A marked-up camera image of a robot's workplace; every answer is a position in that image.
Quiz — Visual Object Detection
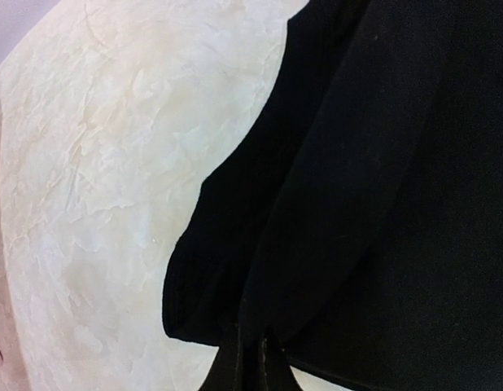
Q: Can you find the black t-shirt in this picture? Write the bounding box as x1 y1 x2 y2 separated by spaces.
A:
163 1 503 390

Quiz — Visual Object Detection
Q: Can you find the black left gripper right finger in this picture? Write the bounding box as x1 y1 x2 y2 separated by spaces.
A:
257 329 302 391

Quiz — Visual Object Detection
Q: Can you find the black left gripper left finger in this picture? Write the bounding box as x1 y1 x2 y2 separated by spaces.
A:
200 324 245 391

